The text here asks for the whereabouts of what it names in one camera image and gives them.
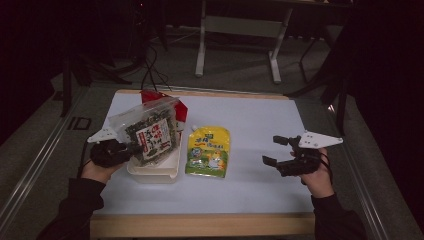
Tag black metal stand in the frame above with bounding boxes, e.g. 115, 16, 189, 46
285, 31, 354, 136

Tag metal frame rail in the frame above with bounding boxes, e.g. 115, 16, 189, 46
327, 104, 393, 240
0, 85, 92, 229

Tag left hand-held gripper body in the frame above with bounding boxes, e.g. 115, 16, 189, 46
86, 127, 135, 169

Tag clear seaweed bag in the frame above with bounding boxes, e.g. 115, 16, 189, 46
108, 96, 181, 168

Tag white metal table frame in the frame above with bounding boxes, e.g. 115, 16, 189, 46
194, 0, 355, 85

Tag person's right hand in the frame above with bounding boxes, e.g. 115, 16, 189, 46
289, 147, 335, 200

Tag white plastic box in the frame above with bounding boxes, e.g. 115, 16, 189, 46
126, 130, 183, 185

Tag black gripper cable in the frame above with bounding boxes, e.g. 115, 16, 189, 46
76, 142, 94, 178

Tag red white sauce packet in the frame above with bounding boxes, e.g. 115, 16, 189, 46
139, 89, 189, 133

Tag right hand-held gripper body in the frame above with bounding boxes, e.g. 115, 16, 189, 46
275, 130, 344, 178

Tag black floor cable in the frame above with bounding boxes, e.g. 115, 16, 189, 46
140, 42, 173, 93

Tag person's left hand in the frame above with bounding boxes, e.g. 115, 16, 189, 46
80, 159, 118, 185

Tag white table mat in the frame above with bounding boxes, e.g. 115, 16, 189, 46
94, 92, 316, 215

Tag yellow green spout pouch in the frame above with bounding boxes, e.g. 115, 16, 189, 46
184, 125, 232, 179

